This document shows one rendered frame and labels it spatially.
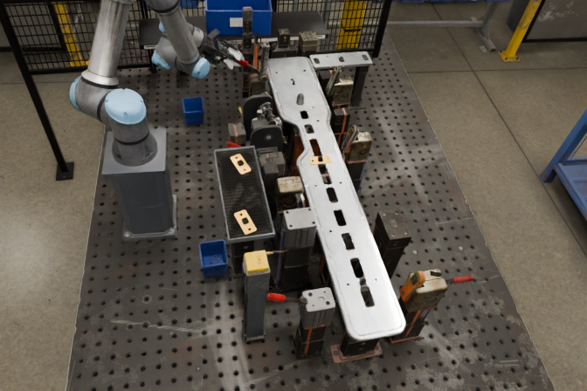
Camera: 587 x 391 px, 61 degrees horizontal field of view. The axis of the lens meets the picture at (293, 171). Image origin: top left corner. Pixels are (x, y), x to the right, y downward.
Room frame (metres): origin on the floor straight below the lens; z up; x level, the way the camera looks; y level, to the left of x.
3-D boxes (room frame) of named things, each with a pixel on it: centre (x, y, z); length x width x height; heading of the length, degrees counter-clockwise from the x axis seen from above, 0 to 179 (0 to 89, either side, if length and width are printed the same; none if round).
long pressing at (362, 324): (1.30, -0.11, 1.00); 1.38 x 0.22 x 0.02; 18
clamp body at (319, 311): (0.70, -0.12, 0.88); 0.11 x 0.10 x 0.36; 108
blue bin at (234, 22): (2.12, 0.35, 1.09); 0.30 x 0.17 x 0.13; 102
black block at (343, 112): (1.63, -0.18, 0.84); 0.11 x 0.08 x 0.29; 108
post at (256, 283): (0.75, 0.07, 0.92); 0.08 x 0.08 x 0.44; 18
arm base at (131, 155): (1.16, 0.55, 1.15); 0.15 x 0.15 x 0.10
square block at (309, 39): (2.06, 0.00, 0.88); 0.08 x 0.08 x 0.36; 18
